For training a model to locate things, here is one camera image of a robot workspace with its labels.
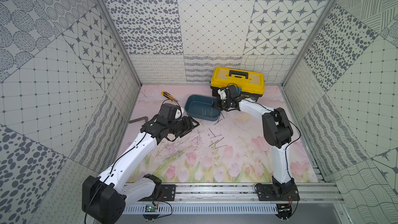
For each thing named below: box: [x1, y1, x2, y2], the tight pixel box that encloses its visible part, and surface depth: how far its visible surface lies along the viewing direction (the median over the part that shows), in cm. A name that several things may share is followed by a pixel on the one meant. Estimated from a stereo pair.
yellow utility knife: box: [161, 90, 179, 103], surface depth 115 cm
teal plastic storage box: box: [184, 94, 222, 122], surface depth 106 cm
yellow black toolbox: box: [210, 66, 265, 102], surface depth 103 cm
